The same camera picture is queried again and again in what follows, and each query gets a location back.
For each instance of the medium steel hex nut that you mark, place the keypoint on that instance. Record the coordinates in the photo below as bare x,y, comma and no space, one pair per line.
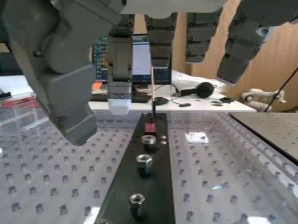
144,161

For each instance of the small steel hex nut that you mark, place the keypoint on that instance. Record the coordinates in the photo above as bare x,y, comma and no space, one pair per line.
136,199

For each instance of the black computer mouse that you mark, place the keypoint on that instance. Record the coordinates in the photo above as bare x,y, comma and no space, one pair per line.
161,101

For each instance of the small red block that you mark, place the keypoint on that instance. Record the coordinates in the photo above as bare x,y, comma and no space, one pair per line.
149,127

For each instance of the thin stick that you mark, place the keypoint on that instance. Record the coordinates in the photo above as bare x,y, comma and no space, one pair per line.
153,90

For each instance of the white desk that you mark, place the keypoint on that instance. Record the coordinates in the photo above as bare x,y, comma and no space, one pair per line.
200,106

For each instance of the small white square plate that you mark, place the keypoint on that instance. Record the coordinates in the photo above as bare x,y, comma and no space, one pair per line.
196,137

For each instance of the black headphones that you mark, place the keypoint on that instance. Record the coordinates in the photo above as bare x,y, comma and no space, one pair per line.
204,90

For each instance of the computer monitor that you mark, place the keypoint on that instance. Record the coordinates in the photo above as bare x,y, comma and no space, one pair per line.
141,60

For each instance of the black plate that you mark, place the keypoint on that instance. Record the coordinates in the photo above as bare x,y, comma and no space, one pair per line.
154,186

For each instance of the small white jointed device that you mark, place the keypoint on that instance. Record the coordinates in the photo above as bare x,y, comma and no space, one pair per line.
260,98

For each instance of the clear box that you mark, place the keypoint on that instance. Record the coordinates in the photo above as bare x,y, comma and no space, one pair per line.
266,156

